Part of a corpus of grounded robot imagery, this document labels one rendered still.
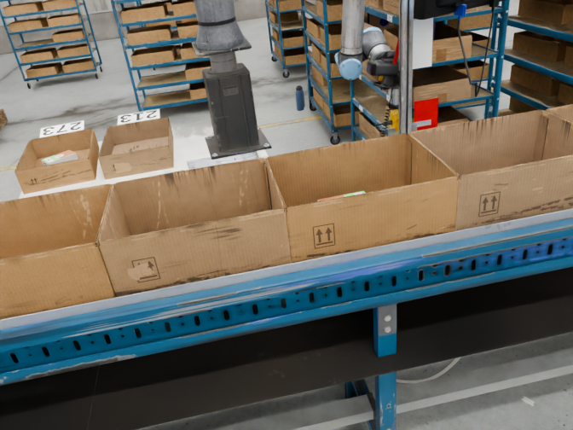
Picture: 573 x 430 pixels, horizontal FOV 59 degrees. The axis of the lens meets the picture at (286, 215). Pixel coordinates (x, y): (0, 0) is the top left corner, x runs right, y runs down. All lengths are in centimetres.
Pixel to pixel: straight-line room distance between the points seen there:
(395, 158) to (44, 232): 94
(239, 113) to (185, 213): 86
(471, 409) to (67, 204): 151
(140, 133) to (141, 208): 116
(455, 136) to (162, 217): 82
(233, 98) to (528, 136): 113
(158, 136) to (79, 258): 145
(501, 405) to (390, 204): 113
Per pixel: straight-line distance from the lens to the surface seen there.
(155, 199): 136
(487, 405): 207
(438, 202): 118
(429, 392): 170
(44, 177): 223
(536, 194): 131
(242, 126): 217
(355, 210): 111
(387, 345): 130
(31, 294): 119
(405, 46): 197
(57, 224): 143
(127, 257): 111
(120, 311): 112
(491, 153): 156
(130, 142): 252
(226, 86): 211
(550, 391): 218
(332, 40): 393
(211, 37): 208
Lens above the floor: 156
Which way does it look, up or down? 30 degrees down
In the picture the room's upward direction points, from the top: 7 degrees counter-clockwise
